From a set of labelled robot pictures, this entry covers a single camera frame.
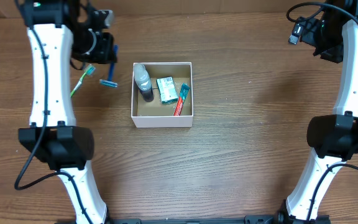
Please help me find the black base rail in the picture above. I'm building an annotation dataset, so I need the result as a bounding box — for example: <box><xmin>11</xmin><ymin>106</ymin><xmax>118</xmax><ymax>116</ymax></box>
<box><xmin>107</xmin><ymin>215</ymin><xmax>275</xmax><ymax>224</ymax></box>

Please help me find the green white toothbrush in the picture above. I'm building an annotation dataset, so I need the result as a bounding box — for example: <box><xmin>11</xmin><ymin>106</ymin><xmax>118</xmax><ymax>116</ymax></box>
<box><xmin>70</xmin><ymin>64</ymin><xmax>96</xmax><ymax>97</ymax></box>

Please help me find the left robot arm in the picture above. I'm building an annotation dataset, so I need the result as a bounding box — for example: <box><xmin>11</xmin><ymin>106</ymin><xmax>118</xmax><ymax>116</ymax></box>
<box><xmin>16</xmin><ymin>0</ymin><xmax>117</xmax><ymax>223</ymax></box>

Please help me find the green white soap box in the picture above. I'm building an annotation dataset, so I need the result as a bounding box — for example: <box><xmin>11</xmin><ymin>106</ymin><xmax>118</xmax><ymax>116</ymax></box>
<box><xmin>156</xmin><ymin>77</ymin><xmax>178</xmax><ymax>105</ymax></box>

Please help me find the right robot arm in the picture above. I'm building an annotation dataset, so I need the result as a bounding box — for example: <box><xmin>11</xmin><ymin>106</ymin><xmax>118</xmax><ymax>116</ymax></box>
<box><xmin>273</xmin><ymin>0</ymin><xmax>358</xmax><ymax>223</ymax></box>

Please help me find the clear bottle with black cap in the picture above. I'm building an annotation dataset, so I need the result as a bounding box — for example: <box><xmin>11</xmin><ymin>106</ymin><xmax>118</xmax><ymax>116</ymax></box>
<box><xmin>134</xmin><ymin>63</ymin><xmax>154</xmax><ymax>102</ymax></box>

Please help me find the Colgate toothpaste tube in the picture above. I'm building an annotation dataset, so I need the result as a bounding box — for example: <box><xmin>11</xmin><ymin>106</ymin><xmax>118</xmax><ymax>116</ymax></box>
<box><xmin>173</xmin><ymin>83</ymin><xmax>190</xmax><ymax>116</ymax></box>

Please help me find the blue disposable razor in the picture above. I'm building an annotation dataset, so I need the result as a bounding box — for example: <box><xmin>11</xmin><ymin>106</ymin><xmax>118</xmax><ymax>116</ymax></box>
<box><xmin>99</xmin><ymin>44</ymin><xmax>119</xmax><ymax>88</ymax></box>

